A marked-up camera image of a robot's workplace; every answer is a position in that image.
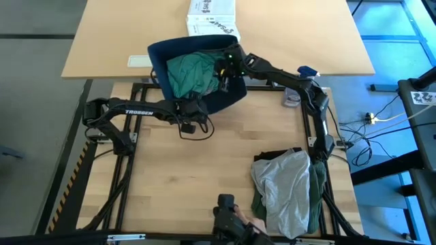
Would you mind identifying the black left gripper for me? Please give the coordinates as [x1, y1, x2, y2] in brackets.
[173, 91, 211, 135]

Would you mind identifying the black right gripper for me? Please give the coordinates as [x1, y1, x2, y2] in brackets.
[219, 43, 249, 93]

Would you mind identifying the bright green garment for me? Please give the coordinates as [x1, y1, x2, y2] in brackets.
[166, 50, 225, 99]

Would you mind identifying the navy white striped fabric bin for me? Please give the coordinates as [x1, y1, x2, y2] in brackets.
[146, 33, 248, 116]

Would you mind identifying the black T-shirt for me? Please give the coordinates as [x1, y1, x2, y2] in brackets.
[253, 147, 304, 163]

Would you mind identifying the grey patterned garment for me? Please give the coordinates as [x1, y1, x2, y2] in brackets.
[251, 148, 311, 240]

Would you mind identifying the dark green garment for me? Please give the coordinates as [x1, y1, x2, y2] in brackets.
[251, 159, 328, 235]

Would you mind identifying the spray bottle with blue head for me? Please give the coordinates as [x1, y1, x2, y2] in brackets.
[281, 65, 322, 108]

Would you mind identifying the white rectangular desk plate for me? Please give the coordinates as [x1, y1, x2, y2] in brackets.
[127, 54, 153, 68]

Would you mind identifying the light wooden desk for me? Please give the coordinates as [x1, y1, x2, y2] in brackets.
[61, 0, 375, 80]

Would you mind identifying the person's hand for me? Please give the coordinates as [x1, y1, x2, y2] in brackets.
[234, 206, 268, 235]

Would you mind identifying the yellow black hazard strip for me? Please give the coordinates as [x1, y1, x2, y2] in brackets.
[47, 141, 90, 234]

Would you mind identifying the white printed tag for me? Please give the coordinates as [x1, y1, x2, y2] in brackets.
[410, 91, 436, 105]

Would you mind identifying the black cart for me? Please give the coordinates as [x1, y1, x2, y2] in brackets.
[397, 66, 436, 245]

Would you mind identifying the black looped camera cable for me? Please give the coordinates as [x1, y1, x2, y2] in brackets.
[178, 115, 215, 142]

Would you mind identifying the black aluminium table frame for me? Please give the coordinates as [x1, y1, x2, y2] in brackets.
[81, 82, 365, 245]

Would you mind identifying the silver metal bracket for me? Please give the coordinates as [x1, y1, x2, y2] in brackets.
[107, 233, 146, 242]
[295, 237, 335, 245]

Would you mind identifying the black power cable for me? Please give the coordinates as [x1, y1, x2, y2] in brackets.
[340, 115, 436, 167]

